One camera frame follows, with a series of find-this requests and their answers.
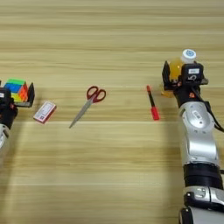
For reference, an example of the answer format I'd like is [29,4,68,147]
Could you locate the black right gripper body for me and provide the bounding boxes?
[163,77,210,109]

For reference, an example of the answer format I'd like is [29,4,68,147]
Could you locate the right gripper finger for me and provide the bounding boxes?
[162,59,172,86]

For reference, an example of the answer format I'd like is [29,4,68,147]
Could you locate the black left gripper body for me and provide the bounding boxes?
[0,100,35,130]

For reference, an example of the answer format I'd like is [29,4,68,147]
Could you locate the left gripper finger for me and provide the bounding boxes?
[26,81,36,103]

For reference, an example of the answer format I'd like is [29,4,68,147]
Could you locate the red black marker pen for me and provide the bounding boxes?
[145,85,161,122]

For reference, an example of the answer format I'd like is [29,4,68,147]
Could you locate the colourful puzzle cube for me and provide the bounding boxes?
[3,78,30,103]

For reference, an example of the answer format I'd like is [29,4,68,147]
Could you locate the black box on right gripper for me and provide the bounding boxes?
[180,62,205,86]

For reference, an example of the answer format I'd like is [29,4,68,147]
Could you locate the red white card box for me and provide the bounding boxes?
[32,101,58,125]

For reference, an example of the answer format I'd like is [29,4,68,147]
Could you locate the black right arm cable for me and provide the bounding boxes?
[192,87,224,133]

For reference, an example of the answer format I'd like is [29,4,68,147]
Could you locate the red handled scissors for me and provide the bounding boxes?
[68,85,107,130]

